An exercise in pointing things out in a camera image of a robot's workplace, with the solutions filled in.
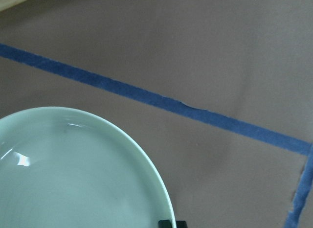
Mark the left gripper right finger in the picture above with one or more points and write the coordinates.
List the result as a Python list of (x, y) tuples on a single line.
[(181, 224)]

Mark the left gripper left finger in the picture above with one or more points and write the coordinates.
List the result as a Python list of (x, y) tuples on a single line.
[(164, 224)]

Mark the light green plate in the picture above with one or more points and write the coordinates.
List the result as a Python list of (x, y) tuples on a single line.
[(66, 168)]

